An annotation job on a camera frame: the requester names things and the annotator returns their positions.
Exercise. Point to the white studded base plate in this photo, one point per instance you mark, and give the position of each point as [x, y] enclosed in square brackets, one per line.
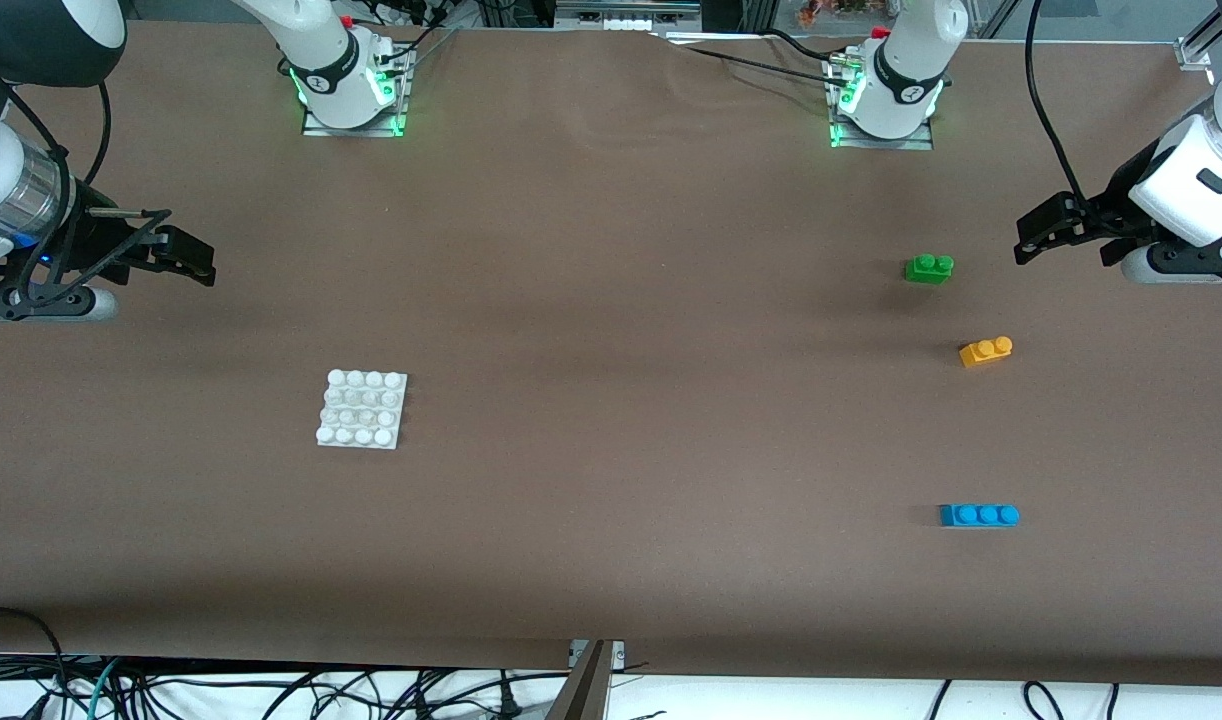
[361, 410]

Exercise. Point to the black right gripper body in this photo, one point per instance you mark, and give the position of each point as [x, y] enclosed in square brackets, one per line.
[83, 240]

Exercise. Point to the orange background object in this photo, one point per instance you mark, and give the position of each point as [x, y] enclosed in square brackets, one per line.
[841, 10]

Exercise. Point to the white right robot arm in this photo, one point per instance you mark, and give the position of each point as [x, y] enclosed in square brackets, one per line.
[331, 60]

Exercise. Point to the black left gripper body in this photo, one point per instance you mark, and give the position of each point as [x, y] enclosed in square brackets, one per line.
[1113, 205]

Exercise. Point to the aluminium corner profile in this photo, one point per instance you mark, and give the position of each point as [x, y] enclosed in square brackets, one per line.
[1196, 50]

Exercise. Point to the blue three-stud block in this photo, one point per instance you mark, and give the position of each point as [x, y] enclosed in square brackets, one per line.
[976, 515]

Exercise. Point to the green two-stud block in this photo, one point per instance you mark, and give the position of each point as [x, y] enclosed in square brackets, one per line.
[926, 270]

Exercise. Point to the brown table cover sheet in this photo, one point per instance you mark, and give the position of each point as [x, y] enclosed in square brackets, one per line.
[611, 250]

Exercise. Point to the aluminium frame rail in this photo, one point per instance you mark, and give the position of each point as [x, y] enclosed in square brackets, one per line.
[671, 8]

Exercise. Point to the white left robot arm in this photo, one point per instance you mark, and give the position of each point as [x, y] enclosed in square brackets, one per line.
[906, 75]

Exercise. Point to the metal table edge bracket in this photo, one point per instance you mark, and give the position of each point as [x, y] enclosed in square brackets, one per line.
[586, 690]

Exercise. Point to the yellow two-stud block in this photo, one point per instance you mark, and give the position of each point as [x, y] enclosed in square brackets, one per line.
[983, 352]

